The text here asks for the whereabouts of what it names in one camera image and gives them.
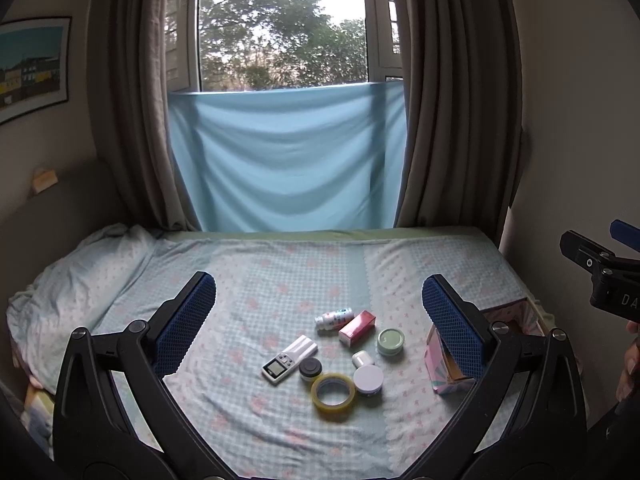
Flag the small yellow wall item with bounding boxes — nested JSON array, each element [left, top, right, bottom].
[[32, 168, 58, 195]]

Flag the right brown curtain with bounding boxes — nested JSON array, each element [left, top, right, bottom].
[[395, 0, 523, 243]]

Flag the pale green round tin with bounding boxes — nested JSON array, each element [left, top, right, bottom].
[[376, 327, 405, 358]]

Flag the white vitamin bottle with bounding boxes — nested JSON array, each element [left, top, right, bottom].
[[314, 308, 354, 332]]

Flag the white earbuds case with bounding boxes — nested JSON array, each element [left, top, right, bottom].
[[352, 350, 374, 368]]

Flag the cardboard box pink lining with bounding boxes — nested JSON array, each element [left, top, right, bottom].
[[424, 299, 554, 396]]

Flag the brown curtain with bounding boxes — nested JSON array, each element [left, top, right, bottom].
[[86, 0, 200, 231], [395, 0, 523, 243]]

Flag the white jar green label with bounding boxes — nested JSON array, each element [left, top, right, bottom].
[[352, 364, 384, 396]]

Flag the person's right hand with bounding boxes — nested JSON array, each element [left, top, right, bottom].
[[616, 322, 639, 402]]

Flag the white remote control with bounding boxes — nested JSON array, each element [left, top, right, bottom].
[[262, 335, 318, 385]]

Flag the light blue hanging cloth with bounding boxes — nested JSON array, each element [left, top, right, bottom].
[[168, 81, 407, 233]]

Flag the yellow packing tape roll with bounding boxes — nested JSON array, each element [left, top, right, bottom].
[[310, 373, 356, 419]]

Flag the checkered floral bed sheet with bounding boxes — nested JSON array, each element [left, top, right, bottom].
[[6, 224, 549, 479]]

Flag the window with white frame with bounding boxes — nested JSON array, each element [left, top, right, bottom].
[[165, 0, 401, 92]]

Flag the framed wall picture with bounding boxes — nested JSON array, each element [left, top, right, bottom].
[[0, 16, 72, 124]]

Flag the red and white box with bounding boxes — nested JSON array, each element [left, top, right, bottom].
[[338, 311, 376, 347]]

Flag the left brown curtain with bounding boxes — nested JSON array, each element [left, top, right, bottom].
[[86, 0, 200, 231]]

